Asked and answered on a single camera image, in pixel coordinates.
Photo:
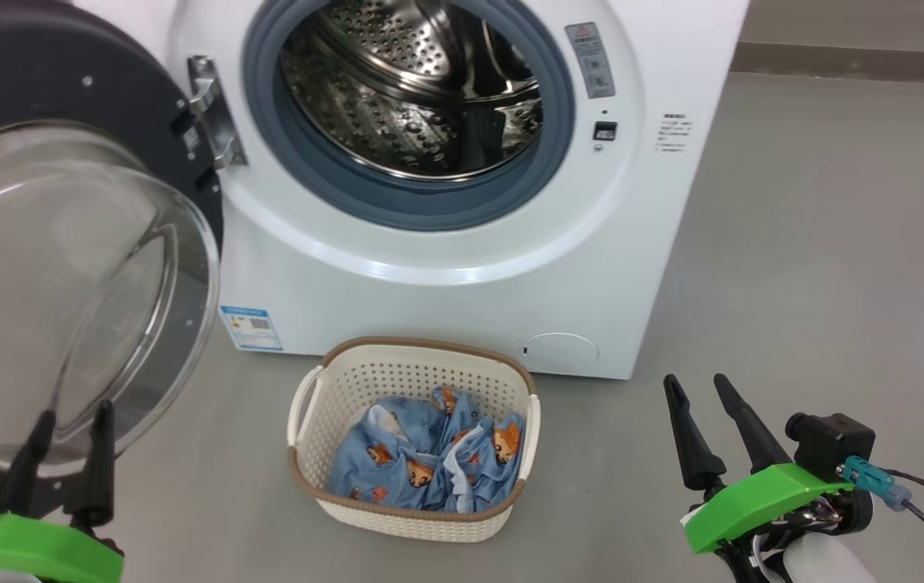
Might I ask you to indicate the grey warning sticker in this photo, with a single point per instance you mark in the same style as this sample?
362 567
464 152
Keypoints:
589 61

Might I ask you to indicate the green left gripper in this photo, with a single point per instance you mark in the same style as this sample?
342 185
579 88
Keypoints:
32 544

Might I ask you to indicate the blue bear-print garment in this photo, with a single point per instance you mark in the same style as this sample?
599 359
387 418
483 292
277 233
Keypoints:
494 461
372 474

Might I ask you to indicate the white front-load washing machine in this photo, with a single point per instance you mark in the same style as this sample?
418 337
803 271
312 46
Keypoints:
429 308

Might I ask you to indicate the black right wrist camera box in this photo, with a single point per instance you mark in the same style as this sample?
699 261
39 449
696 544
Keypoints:
830 441

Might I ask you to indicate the blue energy label sticker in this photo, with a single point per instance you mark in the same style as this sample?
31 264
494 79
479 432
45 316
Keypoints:
251 328

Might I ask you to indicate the steel washing machine drum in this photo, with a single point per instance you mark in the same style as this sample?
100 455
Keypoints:
397 121

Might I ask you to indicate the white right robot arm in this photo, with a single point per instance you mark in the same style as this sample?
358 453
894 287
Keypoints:
826 563

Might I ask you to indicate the black door latch socket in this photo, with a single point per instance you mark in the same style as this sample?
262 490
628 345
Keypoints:
606 131

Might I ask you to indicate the black round washer door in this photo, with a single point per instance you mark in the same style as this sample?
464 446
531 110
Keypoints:
65 65

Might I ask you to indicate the metal door hinge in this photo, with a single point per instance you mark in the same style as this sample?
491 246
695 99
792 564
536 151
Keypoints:
215 113

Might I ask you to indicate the round white filter cover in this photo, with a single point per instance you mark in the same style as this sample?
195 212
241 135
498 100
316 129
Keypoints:
563 354

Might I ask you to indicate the cream perforated laundry basket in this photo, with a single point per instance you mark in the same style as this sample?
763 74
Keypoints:
397 372

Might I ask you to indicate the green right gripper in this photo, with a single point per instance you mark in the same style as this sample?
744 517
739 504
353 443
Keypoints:
761 498

